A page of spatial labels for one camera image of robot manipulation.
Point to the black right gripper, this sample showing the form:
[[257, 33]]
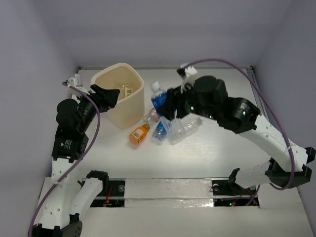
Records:
[[175, 98]]

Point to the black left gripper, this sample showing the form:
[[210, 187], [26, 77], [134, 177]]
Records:
[[96, 99]]

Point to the blue-label white-cap bottle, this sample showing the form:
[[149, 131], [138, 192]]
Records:
[[158, 96]]

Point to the clear yellow-label bottle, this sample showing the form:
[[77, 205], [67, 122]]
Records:
[[126, 90]]

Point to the clear unlabelled plastic bottle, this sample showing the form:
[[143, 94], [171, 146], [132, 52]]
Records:
[[186, 128]]

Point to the tall blue-cap water bottle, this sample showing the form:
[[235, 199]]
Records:
[[162, 129]]

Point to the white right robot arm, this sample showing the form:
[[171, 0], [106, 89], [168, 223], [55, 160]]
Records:
[[208, 97]]

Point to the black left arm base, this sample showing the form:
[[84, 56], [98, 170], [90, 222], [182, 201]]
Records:
[[113, 196]]

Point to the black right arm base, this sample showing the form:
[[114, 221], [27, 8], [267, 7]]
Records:
[[231, 196]]

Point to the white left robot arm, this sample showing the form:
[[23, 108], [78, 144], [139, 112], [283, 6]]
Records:
[[62, 209]]

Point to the cream plastic bin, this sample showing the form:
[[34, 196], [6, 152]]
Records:
[[128, 111]]

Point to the small red-cap clear bottle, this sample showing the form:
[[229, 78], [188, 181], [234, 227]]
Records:
[[151, 117]]

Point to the orange juice bottle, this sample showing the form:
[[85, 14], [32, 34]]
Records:
[[139, 134]]

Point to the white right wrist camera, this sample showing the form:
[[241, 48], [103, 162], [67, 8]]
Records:
[[188, 75]]

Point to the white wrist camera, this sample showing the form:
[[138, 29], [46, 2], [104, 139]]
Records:
[[188, 75], [75, 85]]

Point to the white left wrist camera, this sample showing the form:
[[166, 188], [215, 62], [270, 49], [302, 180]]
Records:
[[75, 85]]

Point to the aluminium side rail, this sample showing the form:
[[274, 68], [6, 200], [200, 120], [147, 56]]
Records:
[[266, 136]]

